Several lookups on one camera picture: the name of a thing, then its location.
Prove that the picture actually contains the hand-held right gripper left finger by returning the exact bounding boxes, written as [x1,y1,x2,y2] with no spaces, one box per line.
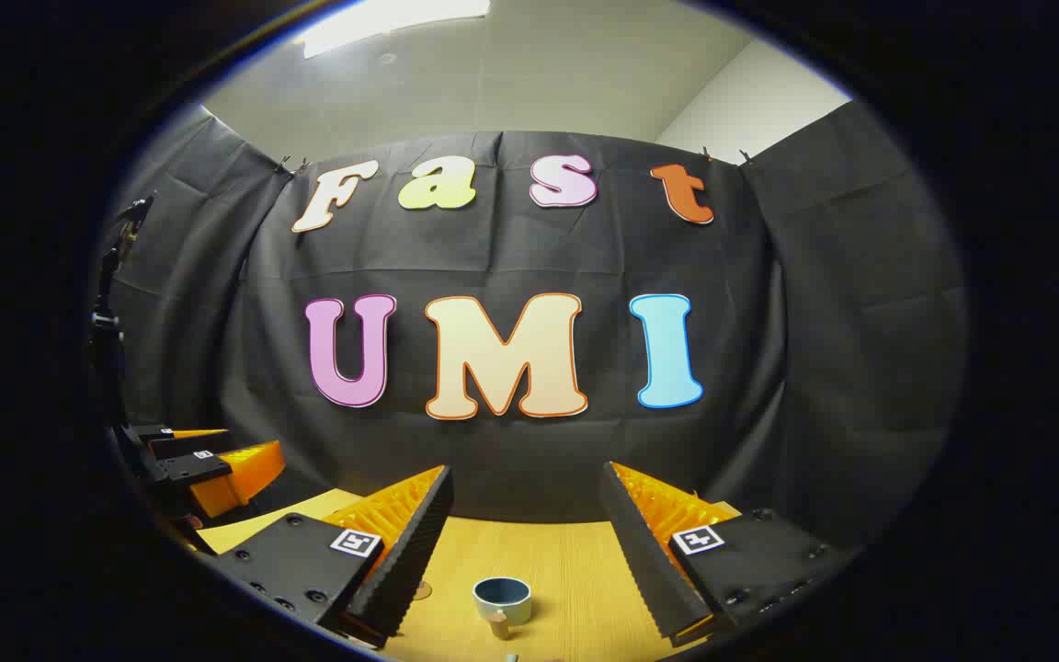
[208,464,455,649]

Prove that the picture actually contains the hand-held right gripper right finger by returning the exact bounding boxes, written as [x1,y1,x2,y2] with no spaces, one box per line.
[598,462,861,645]

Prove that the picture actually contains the blue cup with wooden handle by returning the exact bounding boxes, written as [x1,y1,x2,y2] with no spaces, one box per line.
[473,576,533,640]

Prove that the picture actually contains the wooden desktop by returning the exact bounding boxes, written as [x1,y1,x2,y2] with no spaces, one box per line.
[197,487,742,662]

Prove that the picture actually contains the black backdrop cloth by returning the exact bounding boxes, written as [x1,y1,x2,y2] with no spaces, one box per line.
[93,101,967,553]

